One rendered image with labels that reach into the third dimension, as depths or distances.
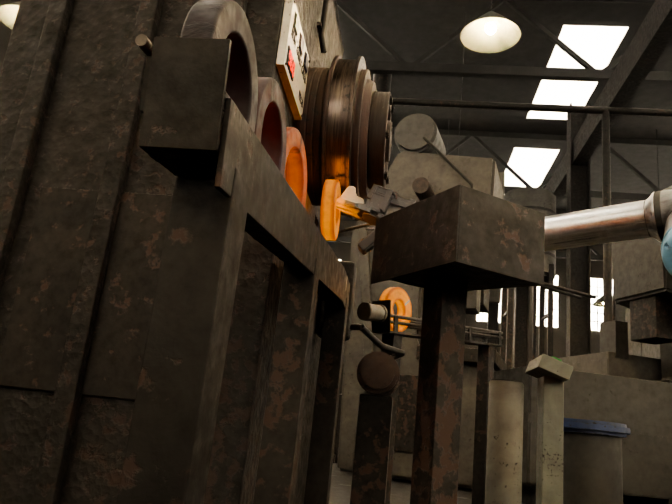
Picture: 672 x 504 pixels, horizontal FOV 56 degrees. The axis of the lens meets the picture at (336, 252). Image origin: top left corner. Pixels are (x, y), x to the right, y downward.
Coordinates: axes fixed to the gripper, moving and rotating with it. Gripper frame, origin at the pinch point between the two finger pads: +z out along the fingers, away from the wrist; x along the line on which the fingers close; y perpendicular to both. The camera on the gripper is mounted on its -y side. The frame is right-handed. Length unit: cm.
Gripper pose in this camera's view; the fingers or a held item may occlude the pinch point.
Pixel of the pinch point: (332, 203)
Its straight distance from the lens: 159.3
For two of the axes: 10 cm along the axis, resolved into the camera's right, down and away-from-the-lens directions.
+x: -1.0, -2.8, -9.5
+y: 3.8, -9.0, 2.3
